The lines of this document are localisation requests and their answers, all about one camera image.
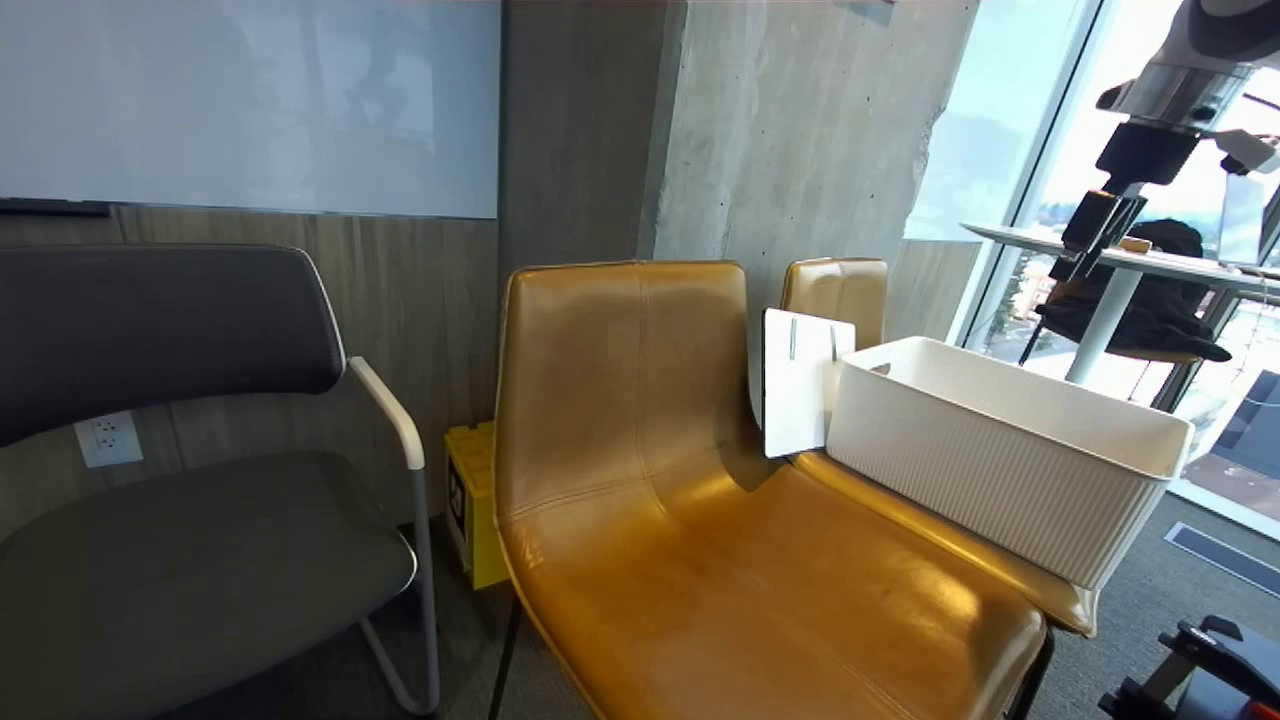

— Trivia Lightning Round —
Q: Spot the black clamp with red handle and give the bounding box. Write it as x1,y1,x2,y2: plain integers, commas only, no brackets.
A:
1097,610,1280,720

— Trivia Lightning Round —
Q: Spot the floor vent grille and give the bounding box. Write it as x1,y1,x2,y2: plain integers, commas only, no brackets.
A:
1165,515,1280,601

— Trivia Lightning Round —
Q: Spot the white wall power outlet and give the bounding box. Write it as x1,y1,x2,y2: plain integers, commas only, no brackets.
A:
72,406,150,470

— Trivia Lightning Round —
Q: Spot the white wall whiteboard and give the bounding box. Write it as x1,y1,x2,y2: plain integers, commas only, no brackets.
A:
0,0,510,223

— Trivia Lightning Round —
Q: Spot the yellow floor box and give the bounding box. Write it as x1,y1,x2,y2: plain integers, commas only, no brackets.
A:
440,419,518,597

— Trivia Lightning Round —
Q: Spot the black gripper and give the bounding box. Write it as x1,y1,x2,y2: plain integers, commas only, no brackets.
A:
1059,120,1207,255

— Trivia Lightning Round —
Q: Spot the black bag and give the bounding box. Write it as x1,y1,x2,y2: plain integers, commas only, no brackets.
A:
1034,216,1236,366

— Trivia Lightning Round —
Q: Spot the white plastic basket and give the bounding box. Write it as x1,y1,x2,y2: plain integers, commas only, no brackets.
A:
825,333,1196,597

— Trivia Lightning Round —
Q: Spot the black whiteboard marker tray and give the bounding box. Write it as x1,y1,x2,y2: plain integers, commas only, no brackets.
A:
0,196,121,223

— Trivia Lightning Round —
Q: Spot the grey chair with white armrest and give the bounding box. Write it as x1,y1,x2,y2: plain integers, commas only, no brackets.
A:
0,240,448,720

